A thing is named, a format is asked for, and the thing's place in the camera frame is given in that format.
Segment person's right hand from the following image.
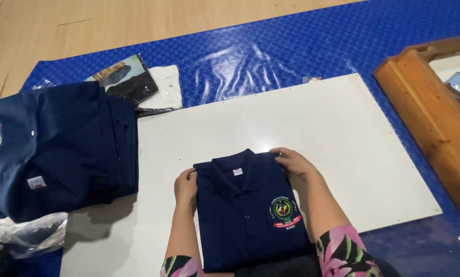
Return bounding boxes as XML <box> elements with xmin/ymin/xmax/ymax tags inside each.
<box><xmin>269</xmin><ymin>147</ymin><xmax>320</xmax><ymax>181</ymax></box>

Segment person's left hand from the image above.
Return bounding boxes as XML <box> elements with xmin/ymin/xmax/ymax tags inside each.
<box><xmin>174</xmin><ymin>168</ymin><xmax>198</xmax><ymax>206</ymax></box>

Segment navy polo shirt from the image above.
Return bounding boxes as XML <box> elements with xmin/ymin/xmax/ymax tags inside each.
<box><xmin>193</xmin><ymin>149</ymin><xmax>317</xmax><ymax>274</ymax></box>

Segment white folding board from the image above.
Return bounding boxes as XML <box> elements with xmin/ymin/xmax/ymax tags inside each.
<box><xmin>60</xmin><ymin>73</ymin><xmax>443</xmax><ymax>277</ymax></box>

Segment packaged white garment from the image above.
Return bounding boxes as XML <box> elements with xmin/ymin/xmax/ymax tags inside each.
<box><xmin>137</xmin><ymin>65</ymin><xmax>183</xmax><ymax>112</ymax></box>

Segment blue patterned plastic mat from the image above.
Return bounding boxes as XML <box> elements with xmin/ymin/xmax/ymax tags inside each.
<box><xmin>20</xmin><ymin>0</ymin><xmax>460</xmax><ymax>277</ymax></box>

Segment packaged black garment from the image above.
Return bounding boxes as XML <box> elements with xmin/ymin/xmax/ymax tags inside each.
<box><xmin>85</xmin><ymin>53</ymin><xmax>159</xmax><ymax>106</ymax></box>

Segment pile of navy polo shirts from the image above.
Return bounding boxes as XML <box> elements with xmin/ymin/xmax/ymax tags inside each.
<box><xmin>0</xmin><ymin>81</ymin><xmax>140</xmax><ymax>224</ymax></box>

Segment wooden framed mirror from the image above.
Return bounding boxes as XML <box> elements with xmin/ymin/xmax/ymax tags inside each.
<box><xmin>374</xmin><ymin>34</ymin><xmax>460</xmax><ymax>225</ymax></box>

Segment clear plastic bags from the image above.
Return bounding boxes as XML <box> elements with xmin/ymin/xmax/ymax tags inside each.
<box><xmin>0</xmin><ymin>200</ymin><xmax>69</xmax><ymax>259</ymax></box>

